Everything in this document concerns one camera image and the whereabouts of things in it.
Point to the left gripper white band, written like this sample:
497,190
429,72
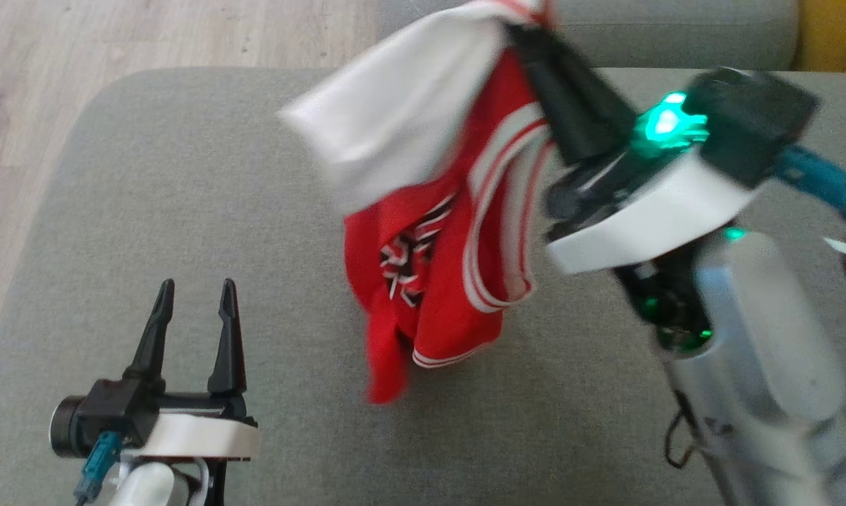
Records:
198,434

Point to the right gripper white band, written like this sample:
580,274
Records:
648,211

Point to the red and white basketball jersey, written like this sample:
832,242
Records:
451,260

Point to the grey sofa backrest cushion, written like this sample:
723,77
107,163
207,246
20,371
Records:
676,35

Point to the grey fabric sofa seat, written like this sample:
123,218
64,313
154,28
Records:
184,176

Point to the yellow cushion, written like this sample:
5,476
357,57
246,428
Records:
837,35

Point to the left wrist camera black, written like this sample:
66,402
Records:
107,414

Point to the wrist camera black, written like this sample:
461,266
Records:
746,119
107,414

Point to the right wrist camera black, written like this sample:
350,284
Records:
746,119

